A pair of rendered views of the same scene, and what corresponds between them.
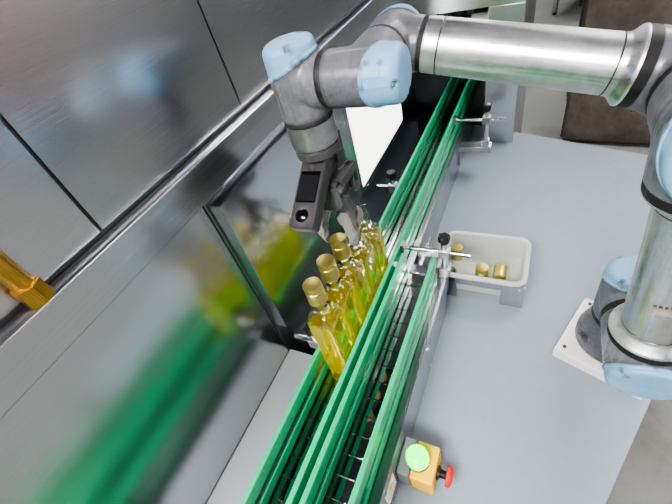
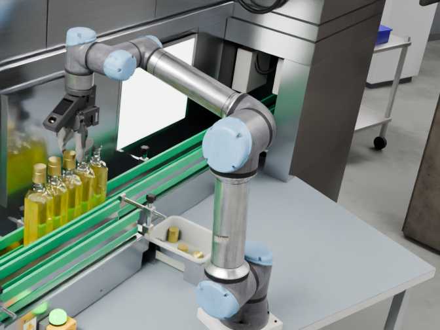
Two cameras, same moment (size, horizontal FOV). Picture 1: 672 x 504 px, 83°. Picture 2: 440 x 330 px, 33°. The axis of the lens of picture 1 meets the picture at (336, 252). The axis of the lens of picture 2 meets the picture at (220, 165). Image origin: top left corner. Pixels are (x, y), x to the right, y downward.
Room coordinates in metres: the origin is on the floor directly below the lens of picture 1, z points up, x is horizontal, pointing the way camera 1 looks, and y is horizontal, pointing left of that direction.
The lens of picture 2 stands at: (-1.29, -0.16, 2.10)
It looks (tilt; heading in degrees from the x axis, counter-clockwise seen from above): 27 degrees down; 352
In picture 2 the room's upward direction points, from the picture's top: 9 degrees clockwise
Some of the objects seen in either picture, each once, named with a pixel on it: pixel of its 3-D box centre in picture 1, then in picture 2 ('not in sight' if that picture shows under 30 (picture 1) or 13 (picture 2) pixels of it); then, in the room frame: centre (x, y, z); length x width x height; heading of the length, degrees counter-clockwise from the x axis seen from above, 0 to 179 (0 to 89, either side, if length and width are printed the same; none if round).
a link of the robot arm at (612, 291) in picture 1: (636, 293); (249, 268); (0.36, -0.52, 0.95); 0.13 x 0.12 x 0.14; 145
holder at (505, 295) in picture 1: (472, 266); (178, 247); (0.67, -0.35, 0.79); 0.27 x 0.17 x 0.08; 54
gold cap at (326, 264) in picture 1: (327, 267); (54, 165); (0.50, 0.02, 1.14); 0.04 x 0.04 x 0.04
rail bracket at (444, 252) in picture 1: (434, 253); (143, 209); (0.63, -0.23, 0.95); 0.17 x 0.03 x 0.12; 54
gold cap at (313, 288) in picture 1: (314, 291); (39, 173); (0.45, 0.06, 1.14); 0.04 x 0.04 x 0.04
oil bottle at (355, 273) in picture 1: (355, 295); (67, 207); (0.54, -0.01, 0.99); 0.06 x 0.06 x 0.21; 53
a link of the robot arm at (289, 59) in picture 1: (299, 81); (81, 51); (0.56, -0.03, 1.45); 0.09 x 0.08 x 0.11; 55
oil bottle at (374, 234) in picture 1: (372, 257); (93, 192); (0.64, -0.08, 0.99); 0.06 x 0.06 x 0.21; 55
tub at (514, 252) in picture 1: (483, 265); (185, 248); (0.66, -0.38, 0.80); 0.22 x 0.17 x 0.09; 54
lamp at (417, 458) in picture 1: (417, 457); (57, 316); (0.24, -0.03, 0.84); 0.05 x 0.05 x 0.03
